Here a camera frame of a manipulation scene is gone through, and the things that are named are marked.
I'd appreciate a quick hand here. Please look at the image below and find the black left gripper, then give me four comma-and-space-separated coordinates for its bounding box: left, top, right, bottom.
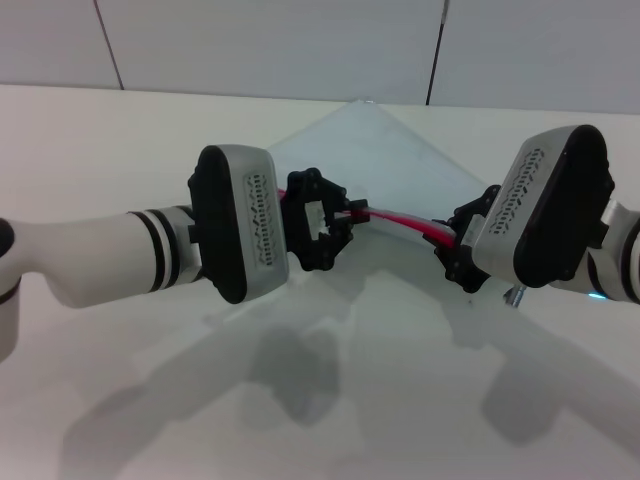
284, 168, 372, 272

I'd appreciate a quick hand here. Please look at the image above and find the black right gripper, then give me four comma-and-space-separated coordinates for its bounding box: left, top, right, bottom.
431, 184, 501, 295

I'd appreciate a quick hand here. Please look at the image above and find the clear red-zip document bag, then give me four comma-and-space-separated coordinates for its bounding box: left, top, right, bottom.
264, 97, 494, 251

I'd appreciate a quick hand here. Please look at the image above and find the light blue paper sheet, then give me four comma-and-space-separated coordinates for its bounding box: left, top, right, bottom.
269, 99, 489, 232

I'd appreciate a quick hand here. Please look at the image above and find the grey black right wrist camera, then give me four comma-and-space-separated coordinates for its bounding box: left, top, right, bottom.
472, 124, 616, 289

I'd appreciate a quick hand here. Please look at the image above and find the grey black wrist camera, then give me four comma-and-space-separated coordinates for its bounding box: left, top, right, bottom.
472, 124, 616, 289
187, 144, 292, 306

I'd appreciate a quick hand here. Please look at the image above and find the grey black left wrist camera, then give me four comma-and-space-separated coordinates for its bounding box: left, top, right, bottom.
187, 144, 292, 306

